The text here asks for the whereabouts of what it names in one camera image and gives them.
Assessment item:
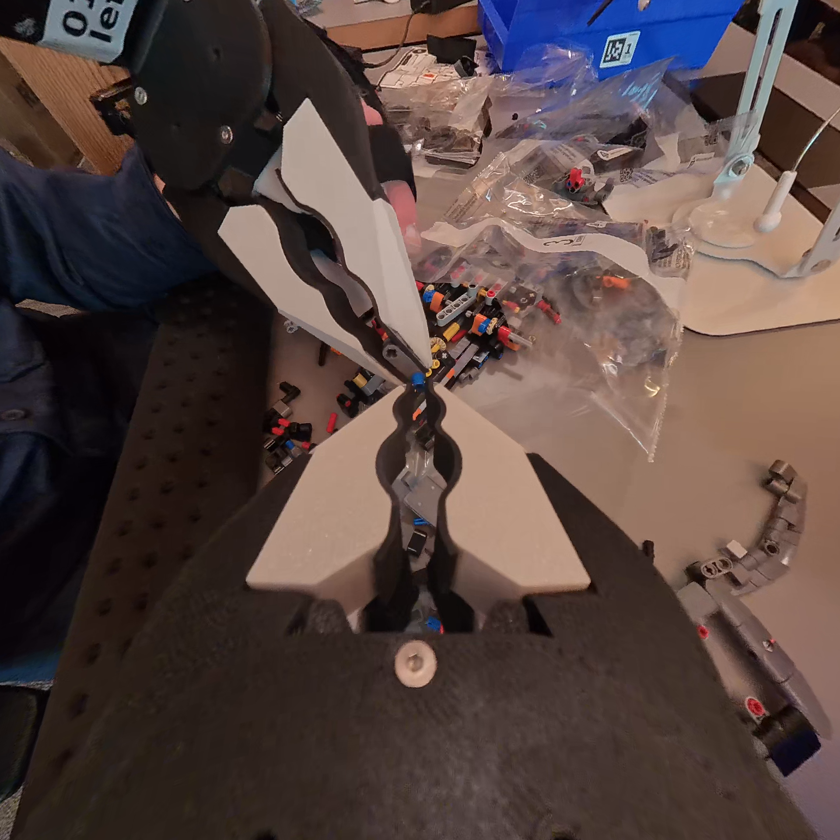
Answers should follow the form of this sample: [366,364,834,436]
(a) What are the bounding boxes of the black perforated board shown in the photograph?
[20,276,312,840]

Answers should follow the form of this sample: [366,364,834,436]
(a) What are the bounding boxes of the clear bag of dark parts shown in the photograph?
[446,147,621,227]

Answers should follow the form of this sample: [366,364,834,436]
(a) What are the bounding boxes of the clear bags of parts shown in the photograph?
[420,217,697,463]

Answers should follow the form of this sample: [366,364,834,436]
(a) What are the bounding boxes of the dark grey lego beam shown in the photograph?
[381,341,427,375]

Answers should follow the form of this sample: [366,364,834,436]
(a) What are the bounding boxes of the partly built lego engine block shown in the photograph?
[335,335,490,417]

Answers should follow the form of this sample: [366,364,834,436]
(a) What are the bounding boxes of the wooden partition panel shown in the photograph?
[0,39,132,175]

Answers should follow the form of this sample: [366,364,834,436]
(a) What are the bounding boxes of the pile of lego pieces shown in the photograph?
[262,279,565,634]

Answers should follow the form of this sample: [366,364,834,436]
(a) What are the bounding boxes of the person's left hand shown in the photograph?
[384,182,422,249]

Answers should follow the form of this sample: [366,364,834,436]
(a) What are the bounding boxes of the clear bag black pieces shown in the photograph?
[492,42,683,148]

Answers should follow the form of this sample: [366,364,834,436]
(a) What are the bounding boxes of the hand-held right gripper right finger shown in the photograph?
[425,385,592,632]

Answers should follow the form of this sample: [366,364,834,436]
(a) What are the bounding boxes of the white sticker sheet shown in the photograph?
[377,46,460,89]

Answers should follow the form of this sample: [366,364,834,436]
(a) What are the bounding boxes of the metal page holder wire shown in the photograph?
[755,105,840,234]

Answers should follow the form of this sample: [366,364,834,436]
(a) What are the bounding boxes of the black power adapter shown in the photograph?
[427,36,479,65]

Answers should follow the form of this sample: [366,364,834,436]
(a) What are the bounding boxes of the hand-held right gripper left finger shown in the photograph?
[246,385,421,632]

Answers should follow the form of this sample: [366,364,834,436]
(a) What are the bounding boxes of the person's left forearm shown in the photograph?
[0,144,221,315]

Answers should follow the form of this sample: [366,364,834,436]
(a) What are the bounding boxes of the blue plastic bin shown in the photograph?
[478,0,746,73]

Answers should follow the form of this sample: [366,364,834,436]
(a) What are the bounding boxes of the clear bag with warning print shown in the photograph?
[600,128,723,221]

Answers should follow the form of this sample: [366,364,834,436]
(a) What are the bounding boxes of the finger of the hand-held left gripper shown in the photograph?
[277,97,437,376]
[217,203,411,389]

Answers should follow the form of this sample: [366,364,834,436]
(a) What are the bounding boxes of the dark grey lego subassembly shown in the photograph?
[676,581,834,778]

